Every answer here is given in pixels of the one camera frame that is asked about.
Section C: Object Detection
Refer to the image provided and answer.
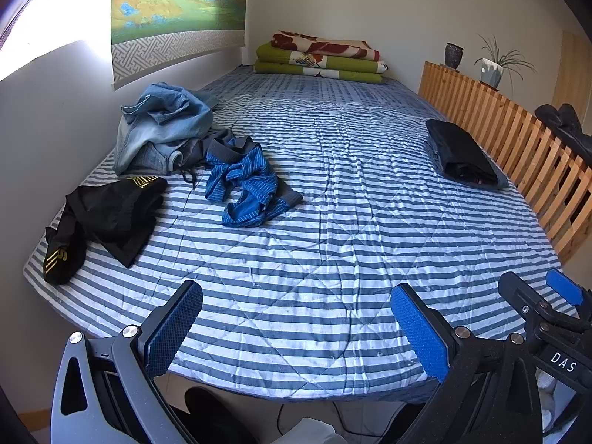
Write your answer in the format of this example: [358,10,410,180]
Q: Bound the grey drawstring shorts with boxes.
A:
[171,128,232,190]

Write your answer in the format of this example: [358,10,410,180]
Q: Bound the black cable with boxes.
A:
[276,400,401,438]

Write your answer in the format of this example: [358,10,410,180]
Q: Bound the red floral folded blanket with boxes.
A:
[270,31,382,61]

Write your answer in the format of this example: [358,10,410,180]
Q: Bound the landscape wall scroll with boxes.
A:
[110,0,248,88]

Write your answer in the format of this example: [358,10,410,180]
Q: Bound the light blue denim jeans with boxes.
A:
[113,82,218,176]

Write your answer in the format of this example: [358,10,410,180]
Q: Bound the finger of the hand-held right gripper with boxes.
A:
[546,268,592,322]
[498,270,551,329]

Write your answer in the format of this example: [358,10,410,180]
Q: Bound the potted green plant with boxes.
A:
[474,34,537,90]

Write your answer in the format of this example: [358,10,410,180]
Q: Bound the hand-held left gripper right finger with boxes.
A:
[392,283,544,444]

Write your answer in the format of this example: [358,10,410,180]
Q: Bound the blue white striped bed quilt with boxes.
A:
[23,65,581,401]

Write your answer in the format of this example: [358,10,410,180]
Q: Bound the wooden door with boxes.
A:
[552,30,592,107]

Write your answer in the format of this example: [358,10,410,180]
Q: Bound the folded black garment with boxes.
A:
[425,119,499,183]

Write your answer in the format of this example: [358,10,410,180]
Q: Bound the black shorts with yellow print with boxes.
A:
[45,176,168,286]

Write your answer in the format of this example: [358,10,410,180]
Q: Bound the folded dark blue garment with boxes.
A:
[428,139,509,190]

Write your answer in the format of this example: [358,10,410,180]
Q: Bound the wooden slatted bed rail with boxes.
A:
[418,60,592,264]

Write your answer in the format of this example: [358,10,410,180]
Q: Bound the white cloth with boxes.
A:
[276,417,349,444]

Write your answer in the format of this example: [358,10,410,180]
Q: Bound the black cloth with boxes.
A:
[534,104,592,167]

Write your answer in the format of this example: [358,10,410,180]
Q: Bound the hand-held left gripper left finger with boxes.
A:
[51,280,204,444]

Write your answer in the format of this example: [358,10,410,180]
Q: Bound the blue striped boxer briefs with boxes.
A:
[203,135,305,228]

